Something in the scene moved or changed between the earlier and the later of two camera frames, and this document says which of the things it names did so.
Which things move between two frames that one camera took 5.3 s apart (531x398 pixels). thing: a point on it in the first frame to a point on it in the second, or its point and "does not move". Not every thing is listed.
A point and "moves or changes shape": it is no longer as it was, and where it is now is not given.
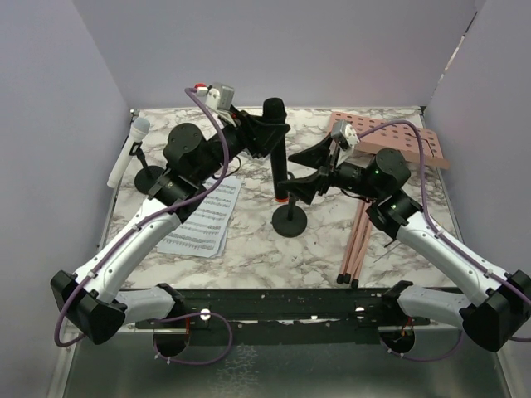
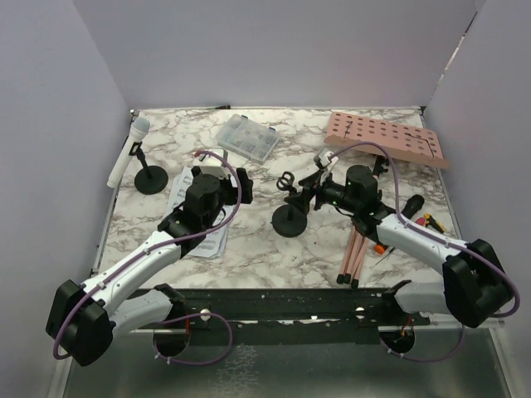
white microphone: [139, 128] does not move
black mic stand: [289, 220] does not move
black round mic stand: [148, 176] does not move
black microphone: [275, 109] moves or changes shape
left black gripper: [255, 134] to [246, 186]
